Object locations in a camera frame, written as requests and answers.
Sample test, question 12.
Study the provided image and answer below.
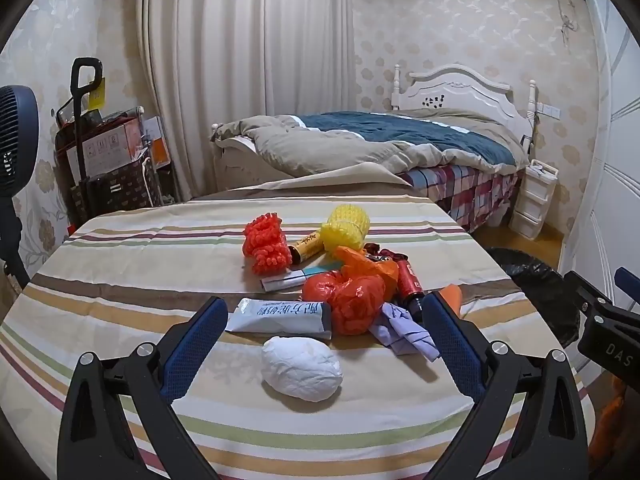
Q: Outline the small orange wrapper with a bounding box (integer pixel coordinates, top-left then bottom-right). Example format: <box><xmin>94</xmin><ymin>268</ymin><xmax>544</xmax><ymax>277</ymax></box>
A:
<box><xmin>442</xmin><ymin>284</ymin><xmax>463</xmax><ymax>318</ymax></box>

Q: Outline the cardboard box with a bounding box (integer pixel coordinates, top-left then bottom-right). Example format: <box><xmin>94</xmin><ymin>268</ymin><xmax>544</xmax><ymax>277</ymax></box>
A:
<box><xmin>67</xmin><ymin>120</ymin><xmax>143</xmax><ymax>181</ymax></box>

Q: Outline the black trash bin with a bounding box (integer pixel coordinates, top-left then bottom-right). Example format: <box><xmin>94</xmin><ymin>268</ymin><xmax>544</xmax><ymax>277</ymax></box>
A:
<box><xmin>482</xmin><ymin>246</ymin><xmax>583</xmax><ymax>348</ymax></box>

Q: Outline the dark standing fan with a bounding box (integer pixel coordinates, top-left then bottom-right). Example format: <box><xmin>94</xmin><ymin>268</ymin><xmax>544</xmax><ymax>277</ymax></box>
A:
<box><xmin>0</xmin><ymin>85</ymin><xmax>40</xmax><ymax>288</ymax></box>

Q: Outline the brown patterned box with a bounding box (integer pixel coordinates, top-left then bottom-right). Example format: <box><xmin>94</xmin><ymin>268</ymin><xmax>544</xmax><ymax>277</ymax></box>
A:
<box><xmin>70</xmin><ymin>167</ymin><xmax>163</xmax><ymax>223</ymax></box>

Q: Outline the white and blue tube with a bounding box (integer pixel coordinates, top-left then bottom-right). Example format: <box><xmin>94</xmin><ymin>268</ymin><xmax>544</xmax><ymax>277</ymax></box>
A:
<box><xmin>225</xmin><ymin>297</ymin><xmax>333</xmax><ymax>341</ymax></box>

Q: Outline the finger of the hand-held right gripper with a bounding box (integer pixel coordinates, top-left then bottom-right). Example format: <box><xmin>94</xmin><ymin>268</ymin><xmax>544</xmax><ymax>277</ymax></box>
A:
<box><xmin>614</xmin><ymin>266</ymin><xmax>640</xmax><ymax>313</ymax></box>
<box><xmin>564</xmin><ymin>270</ymin><xmax>613</xmax><ymax>317</ymax></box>

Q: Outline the small yellow tube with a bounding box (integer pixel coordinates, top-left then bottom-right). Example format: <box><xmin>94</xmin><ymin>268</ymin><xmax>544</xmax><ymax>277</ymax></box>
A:
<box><xmin>289</xmin><ymin>230</ymin><xmax>326</xmax><ymax>265</ymax></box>

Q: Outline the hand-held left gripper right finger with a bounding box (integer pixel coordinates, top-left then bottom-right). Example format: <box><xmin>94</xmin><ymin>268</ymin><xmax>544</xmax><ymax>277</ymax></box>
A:
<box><xmin>422</xmin><ymin>290</ymin><xmax>593</xmax><ymax>480</ymax></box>

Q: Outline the cream curtain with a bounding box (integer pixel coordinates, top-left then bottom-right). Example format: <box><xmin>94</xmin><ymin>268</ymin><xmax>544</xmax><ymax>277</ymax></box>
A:
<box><xmin>137</xmin><ymin>0</ymin><xmax>356</xmax><ymax>203</ymax></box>

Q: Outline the orange plastic bag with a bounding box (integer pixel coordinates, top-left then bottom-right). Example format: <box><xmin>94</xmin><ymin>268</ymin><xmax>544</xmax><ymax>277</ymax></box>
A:
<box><xmin>332</xmin><ymin>245</ymin><xmax>401</xmax><ymax>301</ymax></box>

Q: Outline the white wardrobe door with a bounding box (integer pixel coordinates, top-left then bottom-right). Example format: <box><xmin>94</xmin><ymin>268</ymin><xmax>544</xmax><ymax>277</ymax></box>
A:
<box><xmin>557</xmin><ymin>0</ymin><xmax>640</xmax><ymax>376</ymax></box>

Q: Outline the dark red net bag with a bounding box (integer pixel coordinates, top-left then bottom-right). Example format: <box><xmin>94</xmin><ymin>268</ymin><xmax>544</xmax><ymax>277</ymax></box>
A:
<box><xmin>362</xmin><ymin>242</ymin><xmax>408</xmax><ymax>266</ymax></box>

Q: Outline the orange foam net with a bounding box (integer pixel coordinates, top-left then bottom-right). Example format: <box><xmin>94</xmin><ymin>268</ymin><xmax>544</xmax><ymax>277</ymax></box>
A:
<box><xmin>243</xmin><ymin>212</ymin><xmax>293</xmax><ymax>276</ymax></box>

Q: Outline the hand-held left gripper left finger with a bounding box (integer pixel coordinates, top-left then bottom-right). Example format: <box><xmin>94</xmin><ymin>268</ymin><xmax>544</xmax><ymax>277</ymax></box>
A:
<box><xmin>57</xmin><ymin>296</ymin><xmax>231</xmax><ymax>480</ymax></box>

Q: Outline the yellow foam net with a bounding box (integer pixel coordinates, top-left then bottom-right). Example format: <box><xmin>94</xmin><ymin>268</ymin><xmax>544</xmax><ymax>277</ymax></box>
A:
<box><xmin>320</xmin><ymin>204</ymin><xmax>371</xmax><ymax>253</ymax></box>

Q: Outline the yellow tag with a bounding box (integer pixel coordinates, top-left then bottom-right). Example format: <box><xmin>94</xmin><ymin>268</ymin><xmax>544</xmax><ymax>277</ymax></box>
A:
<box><xmin>87</xmin><ymin>77</ymin><xmax>107</xmax><ymax>111</ymax></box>

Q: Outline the orange cloth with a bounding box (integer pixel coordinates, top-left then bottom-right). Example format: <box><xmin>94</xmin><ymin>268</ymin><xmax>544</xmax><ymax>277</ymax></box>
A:
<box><xmin>589</xmin><ymin>372</ymin><xmax>628</xmax><ymax>473</ymax></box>

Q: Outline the grey white box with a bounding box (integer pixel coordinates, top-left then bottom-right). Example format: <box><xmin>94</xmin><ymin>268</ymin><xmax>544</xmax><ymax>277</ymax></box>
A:
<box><xmin>260</xmin><ymin>269</ymin><xmax>321</xmax><ymax>293</ymax></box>

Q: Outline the black hand trolley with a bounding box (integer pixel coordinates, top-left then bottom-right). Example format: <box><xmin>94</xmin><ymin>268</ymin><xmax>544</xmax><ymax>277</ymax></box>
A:
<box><xmin>70</xmin><ymin>57</ymin><xmax>106</xmax><ymax>221</ymax></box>

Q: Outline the white paper ball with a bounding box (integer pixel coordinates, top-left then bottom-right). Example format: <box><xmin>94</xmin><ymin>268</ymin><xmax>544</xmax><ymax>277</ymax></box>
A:
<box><xmin>261</xmin><ymin>336</ymin><xmax>345</xmax><ymax>403</ymax></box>

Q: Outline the white plastic drawer unit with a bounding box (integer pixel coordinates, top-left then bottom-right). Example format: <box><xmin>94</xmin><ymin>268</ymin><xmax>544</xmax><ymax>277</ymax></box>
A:
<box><xmin>510</xmin><ymin>159</ymin><xmax>558</xmax><ymax>241</ymax></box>

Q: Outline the white and orange box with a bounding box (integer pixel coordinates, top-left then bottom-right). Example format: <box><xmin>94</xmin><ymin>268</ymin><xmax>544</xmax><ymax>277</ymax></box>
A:
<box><xmin>142</xmin><ymin>116</ymin><xmax>173</xmax><ymax>167</ymax></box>

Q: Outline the red can with black cap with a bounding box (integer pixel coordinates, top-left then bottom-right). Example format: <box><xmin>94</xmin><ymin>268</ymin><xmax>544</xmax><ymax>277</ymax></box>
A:
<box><xmin>395</xmin><ymin>257</ymin><xmax>426</xmax><ymax>318</ymax></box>

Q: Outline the beige and teal duvet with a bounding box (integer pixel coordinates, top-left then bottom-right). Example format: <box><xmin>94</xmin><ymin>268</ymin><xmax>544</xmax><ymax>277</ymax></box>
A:
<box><xmin>212</xmin><ymin>112</ymin><xmax>531</xmax><ymax>181</ymax></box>

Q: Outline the plaid bed sheet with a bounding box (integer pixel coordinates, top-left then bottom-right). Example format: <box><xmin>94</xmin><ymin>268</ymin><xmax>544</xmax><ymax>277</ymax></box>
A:
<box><xmin>400</xmin><ymin>162</ymin><xmax>526</xmax><ymax>233</ymax></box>

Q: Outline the red plastic bag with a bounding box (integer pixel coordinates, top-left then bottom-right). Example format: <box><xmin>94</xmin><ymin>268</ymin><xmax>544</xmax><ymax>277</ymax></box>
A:
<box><xmin>302</xmin><ymin>271</ymin><xmax>386</xmax><ymax>337</ymax></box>

